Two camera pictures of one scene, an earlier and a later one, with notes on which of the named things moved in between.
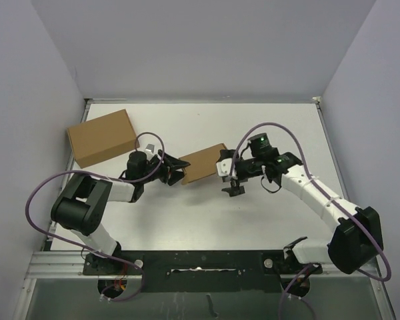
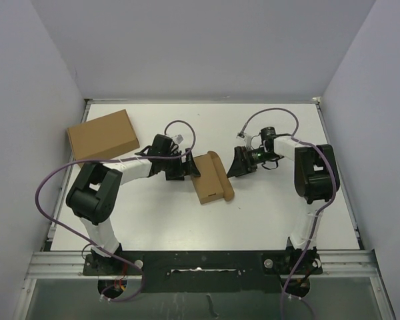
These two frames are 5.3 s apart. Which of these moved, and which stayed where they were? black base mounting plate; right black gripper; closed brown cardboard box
Moved: right black gripper
Stayed: black base mounting plate; closed brown cardboard box
